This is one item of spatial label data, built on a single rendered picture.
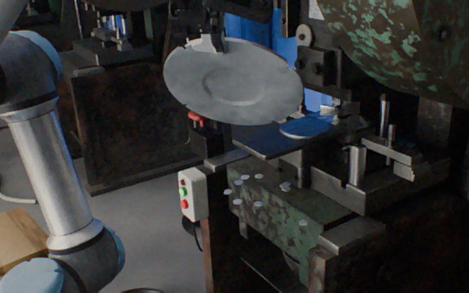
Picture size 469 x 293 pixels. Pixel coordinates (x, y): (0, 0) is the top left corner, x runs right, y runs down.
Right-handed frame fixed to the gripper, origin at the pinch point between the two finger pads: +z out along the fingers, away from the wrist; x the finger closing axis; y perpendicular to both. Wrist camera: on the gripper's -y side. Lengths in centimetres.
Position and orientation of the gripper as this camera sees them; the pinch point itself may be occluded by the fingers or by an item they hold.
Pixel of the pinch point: (225, 47)
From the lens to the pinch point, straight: 93.9
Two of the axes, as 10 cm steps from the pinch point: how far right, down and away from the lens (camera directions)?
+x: -0.4, 9.3, -3.6
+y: -9.9, 0.0, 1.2
